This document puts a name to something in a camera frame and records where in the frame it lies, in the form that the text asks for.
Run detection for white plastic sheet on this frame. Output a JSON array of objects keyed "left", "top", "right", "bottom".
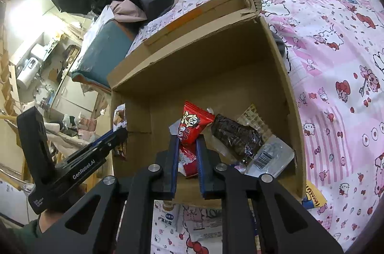
[{"left": 81, "top": 5, "right": 116, "bottom": 45}]

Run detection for red candy packet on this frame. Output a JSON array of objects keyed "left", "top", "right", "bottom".
[{"left": 169, "top": 100, "right": 216, "bottom": 147}]

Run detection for pink cloth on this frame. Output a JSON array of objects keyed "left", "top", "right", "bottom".
[{"left": 109, "top": 0, "right": 149, "bottom": 24}]

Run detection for white water heater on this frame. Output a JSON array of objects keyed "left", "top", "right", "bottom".
[{"left": 16, "top": 58, "right": 42, "bottom": 89}]

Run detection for blue and yellow snack packet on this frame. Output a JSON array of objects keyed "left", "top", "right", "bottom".
[{"left": 301, "top": 180, "right": 327, "bottom": 209}]

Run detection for cardboard box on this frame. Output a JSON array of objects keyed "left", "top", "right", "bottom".
[{"left": 106, "top": 0, "right": 308, "bottom": 209}]

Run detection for dark cloth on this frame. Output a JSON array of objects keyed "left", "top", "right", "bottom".
[{"left": 138, "top": 0, "right": 180, "bottom": 22}]

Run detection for white printed packet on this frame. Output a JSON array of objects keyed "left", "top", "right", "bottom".
[{"left": 180, "top": 206, "right": 224, "bottom": 239}]

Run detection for person's left forearm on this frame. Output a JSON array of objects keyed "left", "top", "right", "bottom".
[{"left": 0, "top": 207, "right": 66, "bottom": 254}]

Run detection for clear packet of dark snack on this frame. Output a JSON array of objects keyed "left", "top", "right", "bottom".
[{"left": 211, "top": 114, "right": 296, "bottom": 177}]

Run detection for white kitchen cabinet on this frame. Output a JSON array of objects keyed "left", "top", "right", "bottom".
[{"left": 49, "top": 74, "right": 99, "bottom": 119}]

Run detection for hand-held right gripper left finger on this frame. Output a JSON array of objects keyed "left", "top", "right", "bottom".
[{"left": 39, "top": 136, "right": 181, "bottom": 254}]

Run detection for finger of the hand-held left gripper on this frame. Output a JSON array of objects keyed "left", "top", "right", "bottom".
[
  {"left": 72, "top": 129, "right": 129, "bottom": 163},
  {"left": 66, "top": 129, "right": 121, "bottom": 161}
]

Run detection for red and white snack packet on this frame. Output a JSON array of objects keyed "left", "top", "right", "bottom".
[{"left": 179, "top": 144, "right": 200, "bottom": 178}]

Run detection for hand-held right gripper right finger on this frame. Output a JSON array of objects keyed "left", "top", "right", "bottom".
[{"left": 196, "top": 135, "right": 344, "bottom": 254}]

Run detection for pale hanging clothes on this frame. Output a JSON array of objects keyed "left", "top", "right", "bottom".
[{"left": 45, "top": 113, "right": 114, "bottom": 149}]

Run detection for yellow wafer packet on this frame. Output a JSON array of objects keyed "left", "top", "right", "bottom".
[{"left": 235, "top": 104, "right": 272, "bottom": 137}]

